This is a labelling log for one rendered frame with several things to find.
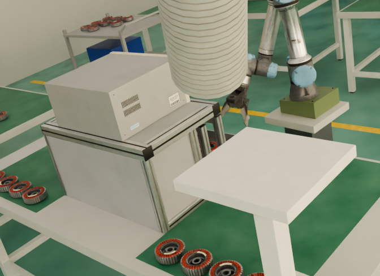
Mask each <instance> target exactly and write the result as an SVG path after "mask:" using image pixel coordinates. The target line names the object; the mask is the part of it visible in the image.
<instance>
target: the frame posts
mask: <svg viewBox="0 0 380 276"><path fill-rule="evenodd" d="M212 121H213V127H214V132H215V138H216V141H217V147H219V146H221V145H222V144H224V143H225V142H226V138H225V134H224V129H223V123H222V117H221V114H217V115H216V116H214V117H212ZM196 129H197V134H198V139H199V142H200V147H201V153H202V157H203V158H204V157H206V156H207V155H208V154H210V153H211V148H210V143H209V138H208V133H207V129H206V124H202V125H200V126H199V127H197V128H196Z"/></svg>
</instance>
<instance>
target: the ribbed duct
mask: <svg viewBox="0 0 380 276"><path fill-rule="evenodd" d="M157 5H158V10H159V16H160V20H161V25H162V31H163V36H164V41H165V46H166V51H167V57H168V61H169V67H170V72H171V78H172V80H173V82H174V83H175V85H176V87H178V88H179V89H180V90H181V91H182V92H183V93H185V94H187V95H189V96H192V97H194V98H202V99H206V100H207V99H212V98H220V97H223V96H225V95H227V94H230V93H232V92H233V91H234V90H235V89H237V88H238V87H239V86H240V85H241V84H242V82H243V81H244V79H245V77H246V74H247V69H248V0H157Z"/></svg>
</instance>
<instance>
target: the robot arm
mask: <svg viewBox="0 0 380 276"><path fill-rule="evenodd" d="M267 1H268V2H269V4H268V8H267V13H266V18H265V23H264V28H263V32H262V37H261V42H260V47H259V51H258V56H257V58H256V59H255V55H253V54H249V53H248V69H247V74H246V77H245V79H244V81H243V82H242V84H241V85H240V86H239V87H238V88H237V89H235V90H234V91H233V92H232V93H231V94H230V95H229V96H228V97H227V98H226V102H225V103H224V105H223V107H222V110H221V113H220V114H221V117H222V118H223V116H224V115H225V114H226V113H227V112H228V111H229V110H230V107H231V106H232V107H237V108H238V109H239V108H241V110H240V112H241V114H242V115H243V119H244V124H245V125H246V127H247V126H248V119H249V118H250V117H249V115H248V104H247V102H249V99H248V98H247V92H248V87H249V85H250V81H251V76H252V74H254V75H258V76H264V77H268V78H269V77H270V78H275V77H276V75H277V71H278V65H277V64H276V63H273V62H271V60H272V57H273V52H274V47H275V42H276V39H277V34H278V29H279V25H280V20H281V22H282V27H283V31H284V35H285V39H286V43H287V47H288V52H289V55H290V56H288V57H287V58H286V63H287V67H288V73H289V77H290V82H291V87H290V100H292V101H306V100H310V99H312V98H315V97H317V96H318V95H319V92H318V88H317V87H316V85H315V83H314V81H315V80H316V71H315V69H314V66H313V61H312V56H311V55H309V54H308V53H307V50H306V45H305V41H304V36H303V31H302V27H301V23H300V18H299V13H298V10H297V4H298V3H299V0H267Z"/></svg>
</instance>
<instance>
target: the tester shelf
mask: <svg viewBox="0 0 380 276"><path fill-rule="evenodd" d="M220 112H221V110H220V107H219V102H213V101H205V100H197V99H191V98H190V102H188V103H186V104H184V105H183V106H181V107H179V108H177V109H176V110H174V111H172V112H171V113H169V114H167V115H166V116H164V117H163V118H161V119H159V120H158V121H156V122H154V123H153V124H151V125H149V126H147V127H146V128H144V129H143V130H141V131H139V132H138V133H136V134H134V135H133V136H131V137H129V138H128V139H126V140H124V141H118V140H113V139H108V138H105V137H101V136H96V135H92V134H89V133H84V132H80V131H75V130H71V129H68V128H63V127H59V126H58V123H57V120H56V118H54V119H52V120H50V121H48V122H46V123H44V124H42V125H40V127H41V130H42V133H43V135H48V136H51V137H56V138H59V139H62V140H67V141H70V142H73V143H78V144H81V145H86V146H89V147H92V148H97V149H100V150H105V151H108V152H112V153H116V154H120V155H123V156H127V157H131V158H135V159H139V160H142V161H145V162H146V161H147V160H149V159H151V158H152V157H154V156H155V155H156V154H158V153H159V152H161V151H162V150H164V149H166V148H167V147H168V146H170V145H171V144H173V143H174V142H176V141H178V140H179V139H181V138H182V137H183V136H185V135H186V134H188V133H190V132H191V131H193V130H194V129H196V128H197V127H199V126H200V125H202V124H203V123H205V122H206V121H208V120H209V119H211V118H212V117H214V116H216V115H217V114H219V113H220Z"/></svg>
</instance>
